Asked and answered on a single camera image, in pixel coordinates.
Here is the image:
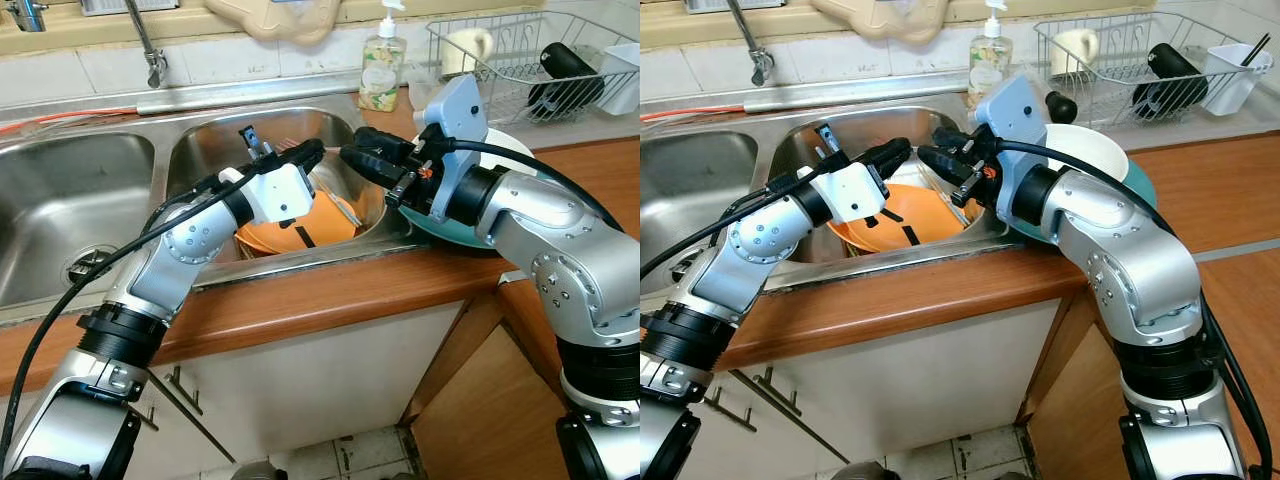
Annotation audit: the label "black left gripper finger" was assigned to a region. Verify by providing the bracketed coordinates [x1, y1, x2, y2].
[239, 126, 277, 167]
[814, 124, 848, 163]
[274, 139, 327, 180]
[850, 137, 914, 182]

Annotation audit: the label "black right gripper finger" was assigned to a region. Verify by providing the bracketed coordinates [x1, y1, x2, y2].
[917, 144, 967, 187]
[339, 144, 402, 192]
[934, 126, 987, 154]
[356, 126, 417, 157]

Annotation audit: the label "teal plate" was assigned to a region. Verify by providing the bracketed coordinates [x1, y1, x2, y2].
[399, 149, 523, 250]
[1004, 159, 1160, 247]

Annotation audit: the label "orange plate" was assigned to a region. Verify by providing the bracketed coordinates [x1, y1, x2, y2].
[829, 184, 986, 255]
[234, 189, 360, 257]

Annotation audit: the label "dish soap pump bottle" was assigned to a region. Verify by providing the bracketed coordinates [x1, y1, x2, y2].
[357, 0, 409, 114]
[966, 0, 1015, 110]

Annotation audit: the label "chrome faucet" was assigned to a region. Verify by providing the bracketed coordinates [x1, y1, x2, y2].
[727, 0, 777, 87]
[124, 0, 170, 90]

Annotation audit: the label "white ceramic bowl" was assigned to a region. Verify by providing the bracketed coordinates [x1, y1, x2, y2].
[479, 124, 542, 177]
[1044, 121, 1132, 187]

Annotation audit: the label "cream mug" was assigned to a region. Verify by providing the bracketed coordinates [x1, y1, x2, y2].
[1049, 27, 1102, 80]
[442, 27, 495, 80]

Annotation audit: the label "stainless steel double sink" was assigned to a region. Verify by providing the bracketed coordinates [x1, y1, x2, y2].
[640, 99, 1017, 303]
[0, 99, 423, 327]

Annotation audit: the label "black bottle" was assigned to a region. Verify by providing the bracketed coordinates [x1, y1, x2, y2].
[1132, 42, 1210, 122]
[526, 41, 607, 122]

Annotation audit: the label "metal sink drain strainer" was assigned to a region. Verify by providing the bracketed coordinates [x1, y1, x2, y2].
[672, 248, 706, 286]
[64, 244, 112, 287]

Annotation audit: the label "white cabinet door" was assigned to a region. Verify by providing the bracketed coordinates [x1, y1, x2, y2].
[120, 299, 478, 480]
[690, 299, 1067, 480]

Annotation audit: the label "white plastic utensil holder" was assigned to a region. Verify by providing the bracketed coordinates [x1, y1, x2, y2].
[599, 41, 641, 117]
[1202, 41, 1274, 117]

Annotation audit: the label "wooden cabinet door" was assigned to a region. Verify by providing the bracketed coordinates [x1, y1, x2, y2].
[399, 294, 572, 480]
[1014, 299, 1142, 480]

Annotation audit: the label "black chopsticks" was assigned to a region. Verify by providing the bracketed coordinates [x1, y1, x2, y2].
[1239, 32, 1272, 70]

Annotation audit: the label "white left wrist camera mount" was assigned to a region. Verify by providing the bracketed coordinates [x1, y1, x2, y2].
[808, 161, 892, 227]
[217, 161, 317, 227]

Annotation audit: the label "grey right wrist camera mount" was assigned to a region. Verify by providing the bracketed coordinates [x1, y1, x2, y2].
[972, 72, 1052, 217]
[412, 72, 492, 217]

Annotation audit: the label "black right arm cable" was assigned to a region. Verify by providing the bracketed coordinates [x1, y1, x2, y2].
[994, 137, 1280, 477]
[439, 137, 627, 237]

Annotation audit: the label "wire dish rack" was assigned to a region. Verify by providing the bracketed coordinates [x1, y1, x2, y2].
[1034, 9, 1277, 122]
[426, 9, 641, 127]

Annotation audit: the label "metal cabinet handle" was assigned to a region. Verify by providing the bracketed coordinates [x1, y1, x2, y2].
[704, 384, 852, 466]
[749, 367, 792, 407]
[164, 364, 207, 417]
[147, 374, 237, 464]

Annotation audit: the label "chrome tap handle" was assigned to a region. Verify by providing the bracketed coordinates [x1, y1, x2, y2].
[9, 0, 50, 34]

